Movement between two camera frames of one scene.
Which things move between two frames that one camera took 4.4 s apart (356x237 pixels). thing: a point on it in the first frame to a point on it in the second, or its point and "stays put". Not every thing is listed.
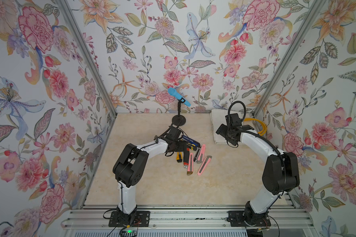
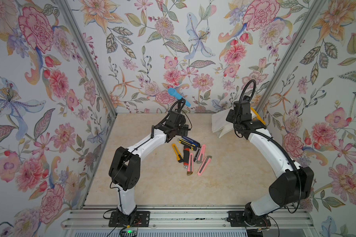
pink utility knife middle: [201, 154] stays put
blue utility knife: [191, 140] stays put
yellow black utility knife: [179, 156] stays put
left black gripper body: [178, 145] to [178, 129]
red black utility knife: [186, 158] stays put
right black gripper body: [225, 131] to [231, 118]
